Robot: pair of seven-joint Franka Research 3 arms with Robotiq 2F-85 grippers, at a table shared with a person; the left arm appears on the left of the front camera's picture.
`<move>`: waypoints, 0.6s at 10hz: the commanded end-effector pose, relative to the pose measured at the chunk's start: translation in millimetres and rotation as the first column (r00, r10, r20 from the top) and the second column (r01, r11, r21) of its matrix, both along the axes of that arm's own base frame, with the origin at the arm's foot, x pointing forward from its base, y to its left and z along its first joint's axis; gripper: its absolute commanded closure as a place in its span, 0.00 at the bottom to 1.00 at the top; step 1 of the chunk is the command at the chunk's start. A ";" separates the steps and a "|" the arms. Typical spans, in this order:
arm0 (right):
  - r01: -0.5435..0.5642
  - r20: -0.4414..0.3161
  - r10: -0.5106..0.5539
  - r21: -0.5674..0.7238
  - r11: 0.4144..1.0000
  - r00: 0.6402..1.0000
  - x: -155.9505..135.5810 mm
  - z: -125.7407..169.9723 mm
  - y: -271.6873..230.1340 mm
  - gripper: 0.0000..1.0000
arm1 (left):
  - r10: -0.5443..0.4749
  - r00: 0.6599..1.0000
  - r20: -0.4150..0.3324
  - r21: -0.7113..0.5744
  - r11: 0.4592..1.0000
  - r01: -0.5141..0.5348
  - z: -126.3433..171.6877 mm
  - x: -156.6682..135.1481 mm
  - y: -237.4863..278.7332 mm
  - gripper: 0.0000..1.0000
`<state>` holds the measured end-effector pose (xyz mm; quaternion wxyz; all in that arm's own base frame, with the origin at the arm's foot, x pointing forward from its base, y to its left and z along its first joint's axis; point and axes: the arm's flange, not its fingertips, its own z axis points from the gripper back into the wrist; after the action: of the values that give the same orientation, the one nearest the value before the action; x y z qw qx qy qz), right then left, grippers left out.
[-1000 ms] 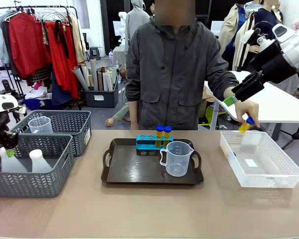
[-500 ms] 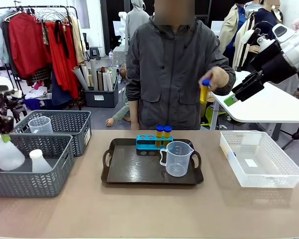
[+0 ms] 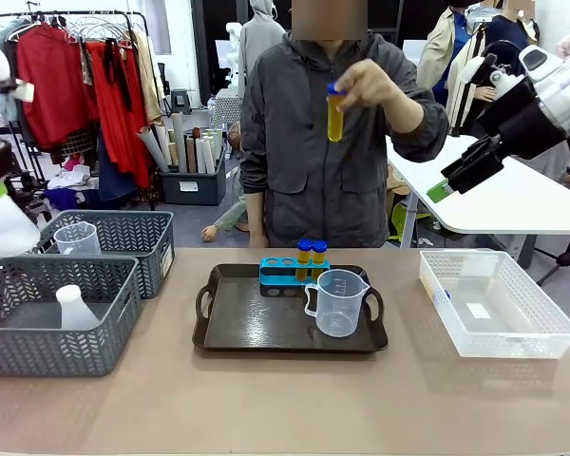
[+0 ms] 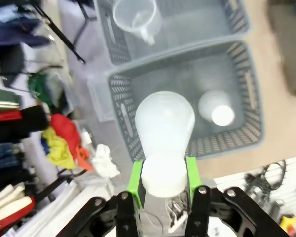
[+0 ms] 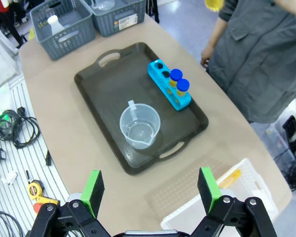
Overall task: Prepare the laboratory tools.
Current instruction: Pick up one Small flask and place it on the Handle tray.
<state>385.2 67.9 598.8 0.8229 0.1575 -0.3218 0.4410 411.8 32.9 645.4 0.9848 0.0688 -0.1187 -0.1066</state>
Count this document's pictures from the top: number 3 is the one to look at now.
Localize grey step stool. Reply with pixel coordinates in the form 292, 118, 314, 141
170, 87, 193, 114

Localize person in grey jacket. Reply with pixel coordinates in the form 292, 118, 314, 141
239, 0, 450, 249

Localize leaning grey paper roll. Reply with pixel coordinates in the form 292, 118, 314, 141
136, 124, 170, 174

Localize white table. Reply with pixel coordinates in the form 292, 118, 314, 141
386, 134, 570, 249

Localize mannequin in beige coat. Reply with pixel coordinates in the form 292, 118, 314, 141
416, 0, 477, 109

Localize yellow liquid tube blue cap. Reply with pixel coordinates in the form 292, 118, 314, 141
422, 277, 453, 303
295, 238, 314, 282
326, 81, 349, 143
311, 239, 329, 282

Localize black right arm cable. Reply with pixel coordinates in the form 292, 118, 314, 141
482, 39, 534, 80

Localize dark brown serving tray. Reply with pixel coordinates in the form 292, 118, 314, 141
192, 263, 390, 353

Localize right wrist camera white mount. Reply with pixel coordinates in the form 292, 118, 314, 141
464, 52, 522, 102

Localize mannequin in grey hoodie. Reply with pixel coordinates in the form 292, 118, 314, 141
238, 0, 287, 81

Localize person's left hand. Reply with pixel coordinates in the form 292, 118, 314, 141
333, 59, 413, 127

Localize red jacket on hanger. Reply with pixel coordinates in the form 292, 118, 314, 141
16, 23, 100, 149

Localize red pleated dress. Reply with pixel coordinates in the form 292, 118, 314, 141
84, 40, 154, 190

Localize white plastic basket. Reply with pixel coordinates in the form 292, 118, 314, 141
418, 249, 570, 360

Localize pale grey hanging garment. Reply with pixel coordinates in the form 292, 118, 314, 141
0, 18, 21, 124

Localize brown paper roll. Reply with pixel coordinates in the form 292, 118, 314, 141
185, 134, 199, 175

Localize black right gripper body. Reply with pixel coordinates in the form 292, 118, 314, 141
476, 75, 570, 161

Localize person's right forearm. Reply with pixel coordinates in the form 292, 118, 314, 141
244, 191, 270, 249

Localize small grey plastic basket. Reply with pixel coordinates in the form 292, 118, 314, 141
30, 210, 176, 300

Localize mannequin in navy top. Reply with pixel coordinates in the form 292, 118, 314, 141
472, 0, 536, 102

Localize beige hanging garment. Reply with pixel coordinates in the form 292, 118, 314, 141
131, 30, 166, 127

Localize white plastic bottle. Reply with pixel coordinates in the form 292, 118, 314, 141
54, 283, 102, 331

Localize tall grey paper roll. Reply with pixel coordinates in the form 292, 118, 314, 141
171, 111, 189, 174

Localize black tripod legs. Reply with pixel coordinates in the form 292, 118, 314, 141
535, 234, 570, 287

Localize clothes pile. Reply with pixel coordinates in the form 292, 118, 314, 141
44, 162, 102, 211

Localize grey storage bin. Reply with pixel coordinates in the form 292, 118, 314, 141
160, 150, 228, 207

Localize white patterned box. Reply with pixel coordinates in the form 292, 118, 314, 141
210, 87, 244, 127

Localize black metal clothes rack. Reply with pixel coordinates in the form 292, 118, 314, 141
0, 9, 157, 211

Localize person's left forearm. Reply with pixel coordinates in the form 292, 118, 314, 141
382, 92, 450, 164

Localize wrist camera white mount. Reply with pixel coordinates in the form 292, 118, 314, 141
464, 52, 522, 102
12, 80, 36, 103

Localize large grey plastic basket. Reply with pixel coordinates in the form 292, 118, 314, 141
0, 256, 143, 379

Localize clear plastic measuring cup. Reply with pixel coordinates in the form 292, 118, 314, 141
304, 268, 371, 339
53, 221, 103, 257

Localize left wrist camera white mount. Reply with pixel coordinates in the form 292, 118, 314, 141
12, 80, 36, 103

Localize black camera gear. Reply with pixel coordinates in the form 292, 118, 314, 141
2, 171, 54, 225

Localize blue test tube rack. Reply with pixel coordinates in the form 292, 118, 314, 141
258, 256, 333, 288

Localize lime green stool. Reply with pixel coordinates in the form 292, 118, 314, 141
390, 200, 431, 241

